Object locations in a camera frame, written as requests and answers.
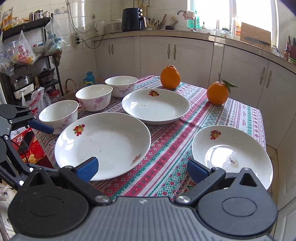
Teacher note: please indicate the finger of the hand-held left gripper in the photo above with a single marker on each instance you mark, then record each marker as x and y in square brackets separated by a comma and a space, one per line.
[11, 155]
[41, 126]

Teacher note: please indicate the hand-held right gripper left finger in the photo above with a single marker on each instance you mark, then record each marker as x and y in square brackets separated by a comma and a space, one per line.
[89, 168]

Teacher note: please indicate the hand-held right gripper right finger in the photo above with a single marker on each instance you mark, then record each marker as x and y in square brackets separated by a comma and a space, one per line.
[196, 171]

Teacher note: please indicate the white pink floral bowl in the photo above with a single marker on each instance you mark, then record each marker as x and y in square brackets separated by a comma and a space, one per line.
[121, 83]
[93, 93]
[57, 111]

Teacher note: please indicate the white fruit print plate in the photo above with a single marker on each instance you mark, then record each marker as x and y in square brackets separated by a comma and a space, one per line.
[231, 143]
[111, 143]
[157, 109]

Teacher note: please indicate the red cardboard box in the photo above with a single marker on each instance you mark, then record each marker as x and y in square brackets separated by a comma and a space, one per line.
[34, 148]

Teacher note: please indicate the white red print plastic bag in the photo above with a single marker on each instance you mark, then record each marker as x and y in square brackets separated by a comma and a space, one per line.
[38, 99]

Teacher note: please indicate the red lidded jar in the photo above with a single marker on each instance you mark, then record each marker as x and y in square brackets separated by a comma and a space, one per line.
[54, 95]

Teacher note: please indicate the patterned woven tablecloth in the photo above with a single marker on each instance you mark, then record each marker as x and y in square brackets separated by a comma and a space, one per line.
[175, 143]

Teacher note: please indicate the white electric cooker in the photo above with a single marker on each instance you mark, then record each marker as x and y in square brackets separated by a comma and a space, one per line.
[23, 91]

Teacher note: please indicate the steel lidded pot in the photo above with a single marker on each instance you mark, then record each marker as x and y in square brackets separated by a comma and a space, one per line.
[22, 81]

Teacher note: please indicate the dark lidded pot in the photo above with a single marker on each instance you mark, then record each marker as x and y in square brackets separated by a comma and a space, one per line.
[46, 75]

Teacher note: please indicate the wicker basket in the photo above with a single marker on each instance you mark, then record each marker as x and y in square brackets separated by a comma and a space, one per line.
[69, 81]

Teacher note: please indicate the blue thermos jug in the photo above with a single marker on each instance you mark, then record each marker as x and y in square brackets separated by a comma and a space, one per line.
[89, 78]

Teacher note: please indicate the plastic bag with orange print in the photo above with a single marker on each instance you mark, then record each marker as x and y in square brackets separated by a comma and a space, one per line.
[23, 52]

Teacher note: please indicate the orange with leaf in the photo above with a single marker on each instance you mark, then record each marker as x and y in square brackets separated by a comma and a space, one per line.
[217, 93]

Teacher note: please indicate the clear plastic bag blue contents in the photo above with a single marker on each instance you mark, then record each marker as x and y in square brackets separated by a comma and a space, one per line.
[54, 38]

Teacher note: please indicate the white power strip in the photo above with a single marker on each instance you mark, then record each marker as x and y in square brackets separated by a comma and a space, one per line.
[77, 39]

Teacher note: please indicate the bumpy orange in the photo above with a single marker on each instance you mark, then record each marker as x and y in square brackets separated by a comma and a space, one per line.
[170, 77]

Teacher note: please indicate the black metal shelf rack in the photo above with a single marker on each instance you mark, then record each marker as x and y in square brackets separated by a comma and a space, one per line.
[27, 27]

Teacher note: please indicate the yellow snack bags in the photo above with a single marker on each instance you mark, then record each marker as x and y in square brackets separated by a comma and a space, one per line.
[9, 20]

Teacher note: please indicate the white kitchen cabinets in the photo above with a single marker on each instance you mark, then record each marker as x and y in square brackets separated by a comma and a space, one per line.
[196, 60]

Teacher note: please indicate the metal cans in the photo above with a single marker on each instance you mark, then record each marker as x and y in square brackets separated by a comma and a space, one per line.
[38, 15]

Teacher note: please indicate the white electric kettle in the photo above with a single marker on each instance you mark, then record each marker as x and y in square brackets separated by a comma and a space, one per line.
[100, 27]

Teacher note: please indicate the white rice cooker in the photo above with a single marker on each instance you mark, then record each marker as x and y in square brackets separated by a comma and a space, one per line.
[113, 26]

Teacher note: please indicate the black air fryer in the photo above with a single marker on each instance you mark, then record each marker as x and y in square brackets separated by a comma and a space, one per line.
[131, 19]

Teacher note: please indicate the black kitchen knife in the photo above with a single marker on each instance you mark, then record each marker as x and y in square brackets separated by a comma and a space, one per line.
[256, 39]

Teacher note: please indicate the green dish soap bottle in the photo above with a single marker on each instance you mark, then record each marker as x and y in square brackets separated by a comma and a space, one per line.
[192, 22]

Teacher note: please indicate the metal kitchen faucet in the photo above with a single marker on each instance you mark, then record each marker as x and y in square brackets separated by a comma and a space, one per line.
[193, 22]

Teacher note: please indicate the dark sauce bottle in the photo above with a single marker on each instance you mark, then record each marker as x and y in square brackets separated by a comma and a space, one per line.
[287, 52]

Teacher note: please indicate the wooden cutting board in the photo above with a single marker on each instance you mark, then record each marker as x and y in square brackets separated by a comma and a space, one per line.
[254, 31]

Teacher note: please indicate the utensil holder with utensils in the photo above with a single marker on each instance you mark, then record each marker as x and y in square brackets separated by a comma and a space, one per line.
[158, 23]

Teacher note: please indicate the red knife holder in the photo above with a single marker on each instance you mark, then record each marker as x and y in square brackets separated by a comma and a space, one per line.
[292, 51]

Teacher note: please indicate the pink dish cloth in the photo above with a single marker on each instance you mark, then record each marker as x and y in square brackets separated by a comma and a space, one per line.
[189, 14]

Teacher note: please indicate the kitchen window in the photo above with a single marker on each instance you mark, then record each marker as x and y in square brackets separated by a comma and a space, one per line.
[249, 11]

